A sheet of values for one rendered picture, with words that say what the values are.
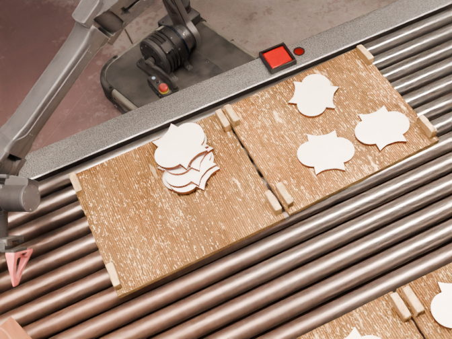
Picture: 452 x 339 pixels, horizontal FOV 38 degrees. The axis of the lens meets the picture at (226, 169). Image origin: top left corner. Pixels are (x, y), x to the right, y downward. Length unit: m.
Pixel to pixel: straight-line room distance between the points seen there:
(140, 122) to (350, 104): 0.54
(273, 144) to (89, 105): 1.54
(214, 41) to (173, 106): 1.11
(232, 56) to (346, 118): 1.17
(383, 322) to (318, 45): 0.80
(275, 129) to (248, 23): 1.62
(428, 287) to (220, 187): 0.51
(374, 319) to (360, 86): 0.62
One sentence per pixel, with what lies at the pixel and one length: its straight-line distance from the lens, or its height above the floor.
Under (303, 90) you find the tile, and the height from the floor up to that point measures 0.95.
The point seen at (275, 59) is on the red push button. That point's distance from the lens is 1.78.
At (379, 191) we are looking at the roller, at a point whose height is 0.92.
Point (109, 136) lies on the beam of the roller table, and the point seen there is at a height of 0.91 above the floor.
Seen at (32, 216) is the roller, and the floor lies 0.91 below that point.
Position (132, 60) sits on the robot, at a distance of 2.81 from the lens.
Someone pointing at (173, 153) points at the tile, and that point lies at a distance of 1.54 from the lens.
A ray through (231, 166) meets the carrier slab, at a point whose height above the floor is 0.94.
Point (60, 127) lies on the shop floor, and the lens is 2.99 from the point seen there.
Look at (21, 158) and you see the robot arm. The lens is 1.43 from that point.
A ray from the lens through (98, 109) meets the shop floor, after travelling 2.99.
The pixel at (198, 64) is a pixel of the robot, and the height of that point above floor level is 0.26.
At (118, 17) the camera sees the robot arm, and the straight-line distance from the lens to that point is 1.39.
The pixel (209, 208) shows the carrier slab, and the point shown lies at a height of 0.94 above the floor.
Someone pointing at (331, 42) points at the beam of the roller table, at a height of 0.91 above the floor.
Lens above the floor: 2.25
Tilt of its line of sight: 57 degrees down
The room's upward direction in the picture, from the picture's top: 9 degrees counter-clockwise
